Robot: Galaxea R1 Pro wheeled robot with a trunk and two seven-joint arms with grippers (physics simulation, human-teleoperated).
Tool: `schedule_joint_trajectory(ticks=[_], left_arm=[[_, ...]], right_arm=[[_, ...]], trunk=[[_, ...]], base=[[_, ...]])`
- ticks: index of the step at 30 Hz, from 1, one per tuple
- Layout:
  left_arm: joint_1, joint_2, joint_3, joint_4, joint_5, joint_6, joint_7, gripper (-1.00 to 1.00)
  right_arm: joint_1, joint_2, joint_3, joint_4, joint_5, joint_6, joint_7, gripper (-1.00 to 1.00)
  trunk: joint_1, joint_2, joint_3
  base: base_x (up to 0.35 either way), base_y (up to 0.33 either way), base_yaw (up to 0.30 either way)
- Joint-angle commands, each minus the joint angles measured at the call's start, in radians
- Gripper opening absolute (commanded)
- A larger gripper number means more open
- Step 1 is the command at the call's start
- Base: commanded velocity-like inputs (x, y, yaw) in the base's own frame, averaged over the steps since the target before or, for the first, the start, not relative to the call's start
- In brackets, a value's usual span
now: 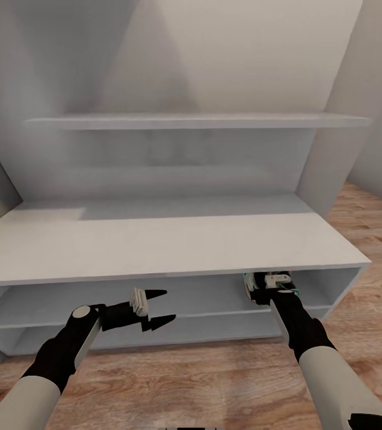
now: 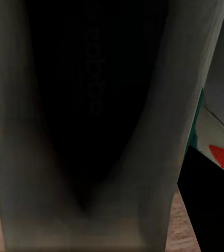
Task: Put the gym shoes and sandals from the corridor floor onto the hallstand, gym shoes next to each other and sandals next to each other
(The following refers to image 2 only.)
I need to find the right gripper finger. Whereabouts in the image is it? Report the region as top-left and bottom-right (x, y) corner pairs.
(177, 145), (224, 252)

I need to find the gym shoe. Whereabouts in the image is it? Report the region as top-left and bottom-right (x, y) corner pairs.
(189, 18), (224, 170)
(0, 0), (224, 252)

